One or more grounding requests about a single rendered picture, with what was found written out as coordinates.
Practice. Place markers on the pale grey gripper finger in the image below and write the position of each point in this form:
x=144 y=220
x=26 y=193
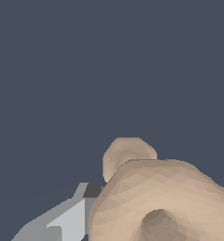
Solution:
x=67 y=219

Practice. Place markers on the beige teddy bear toy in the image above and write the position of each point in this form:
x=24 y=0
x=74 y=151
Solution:
x=167 y=194

